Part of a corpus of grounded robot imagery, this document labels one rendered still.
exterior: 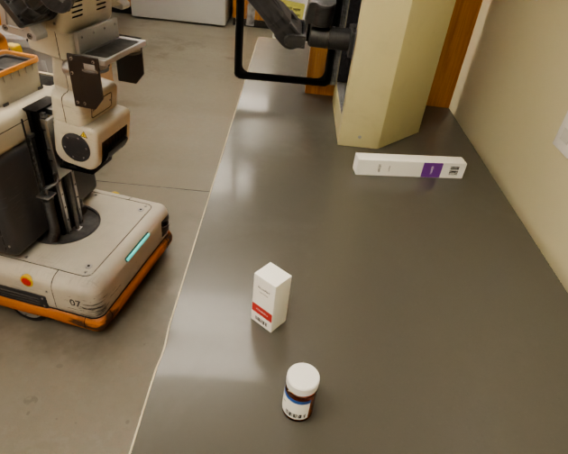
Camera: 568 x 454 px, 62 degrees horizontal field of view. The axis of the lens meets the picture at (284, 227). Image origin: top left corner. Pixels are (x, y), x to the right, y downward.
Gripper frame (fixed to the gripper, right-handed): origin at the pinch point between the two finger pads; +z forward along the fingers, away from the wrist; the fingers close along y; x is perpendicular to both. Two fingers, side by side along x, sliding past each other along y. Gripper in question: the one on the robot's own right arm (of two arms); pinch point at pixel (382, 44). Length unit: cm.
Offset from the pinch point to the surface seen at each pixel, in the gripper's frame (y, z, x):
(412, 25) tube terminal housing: -12.4, 3.5, -8.1
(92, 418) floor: -43, -75, 120
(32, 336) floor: -12, -109, 121
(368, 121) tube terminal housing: -13.9, -1.7, 16.0
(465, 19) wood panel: 23.1, 27.3, -5.3
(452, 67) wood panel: 23.2, 28.0, 9.1
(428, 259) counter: -60, 7, 24
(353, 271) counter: -65, -8, 25
